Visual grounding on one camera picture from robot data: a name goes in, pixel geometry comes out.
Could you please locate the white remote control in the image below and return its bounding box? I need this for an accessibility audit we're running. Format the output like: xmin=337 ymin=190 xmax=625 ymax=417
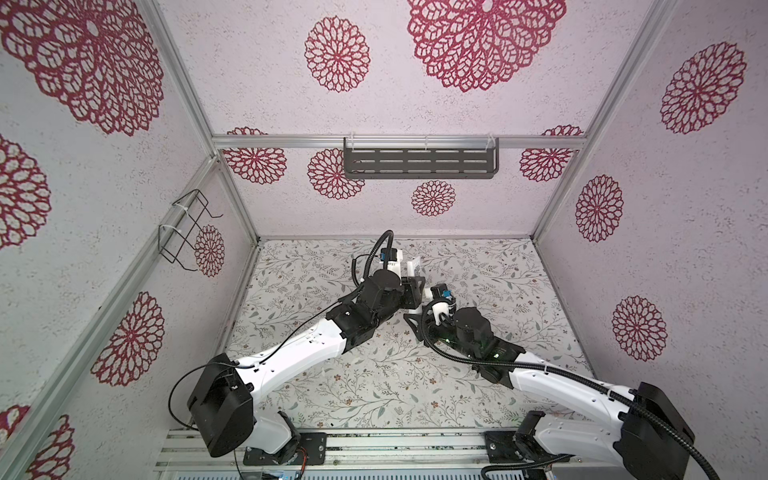
xmin=406 ymin=257 xmax=434 ymax=303

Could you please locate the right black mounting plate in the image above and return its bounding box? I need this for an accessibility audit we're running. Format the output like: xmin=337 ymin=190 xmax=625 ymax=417
xmin=483 ymin=427 xmax=571 ymax=465

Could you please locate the black wire wall rack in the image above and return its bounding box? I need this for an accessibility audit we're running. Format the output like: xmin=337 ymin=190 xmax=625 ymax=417
xmin=156 ymin=189 xmax=224 ymax=276

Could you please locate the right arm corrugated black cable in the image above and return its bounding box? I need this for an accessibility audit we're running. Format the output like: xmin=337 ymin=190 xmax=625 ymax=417
xmin=418 ymin=302 xmax=721 ymax=480

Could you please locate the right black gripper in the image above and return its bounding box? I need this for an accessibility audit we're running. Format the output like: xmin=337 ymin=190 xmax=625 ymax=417
xmin=404 ymin=304 xmax=480 ymax=366

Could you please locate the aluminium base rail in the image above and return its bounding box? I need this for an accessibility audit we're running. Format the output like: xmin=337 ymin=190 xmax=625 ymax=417
xmin=154 ymin=427 xmax=660 ymax=473

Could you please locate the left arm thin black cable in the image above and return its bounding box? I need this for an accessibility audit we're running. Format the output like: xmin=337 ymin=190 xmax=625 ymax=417
xmin=167 ymin=230 xmax=396 ymax=431

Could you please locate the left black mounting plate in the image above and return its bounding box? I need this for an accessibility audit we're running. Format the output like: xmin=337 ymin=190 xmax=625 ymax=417
xmin=243 ymin=432 xmax=328 ymax=467

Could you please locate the black mounting plate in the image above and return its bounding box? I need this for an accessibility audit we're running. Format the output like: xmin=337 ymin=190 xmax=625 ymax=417
xmin=243 ymin=432 xmax=328 ymax=467
xmin=483 ymin=427 xmax=571 ymax=465

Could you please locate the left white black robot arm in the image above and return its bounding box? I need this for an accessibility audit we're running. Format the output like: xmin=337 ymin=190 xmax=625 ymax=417
xmin=187 ymin=269 xmax=426 ymax=464

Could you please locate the grey slotted metal shelf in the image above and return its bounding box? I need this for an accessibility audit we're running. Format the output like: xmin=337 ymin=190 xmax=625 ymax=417
xmin=342 ymin=138 xmax=499 ymax=180

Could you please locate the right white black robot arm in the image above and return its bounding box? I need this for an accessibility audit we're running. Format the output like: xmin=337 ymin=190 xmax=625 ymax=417
xmin=404 ymin=301 xmax=695 ymax=479

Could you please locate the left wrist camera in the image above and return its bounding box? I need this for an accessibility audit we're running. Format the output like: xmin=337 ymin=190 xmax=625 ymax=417
xmin=379 ymin=247 xmax=402 ymax=277

